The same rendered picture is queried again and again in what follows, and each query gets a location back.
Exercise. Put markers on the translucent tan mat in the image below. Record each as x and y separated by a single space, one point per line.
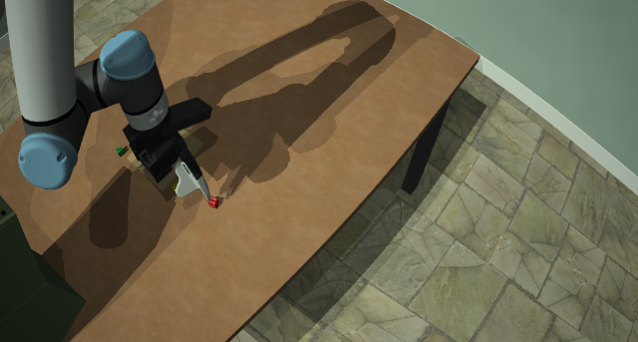
193 144

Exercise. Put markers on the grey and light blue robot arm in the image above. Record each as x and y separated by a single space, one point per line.
41 36

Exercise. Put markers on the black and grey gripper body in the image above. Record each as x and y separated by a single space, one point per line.
157 150

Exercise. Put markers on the red die with white pips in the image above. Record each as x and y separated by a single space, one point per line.
213 202

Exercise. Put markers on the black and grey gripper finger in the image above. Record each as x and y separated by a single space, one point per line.
190 177

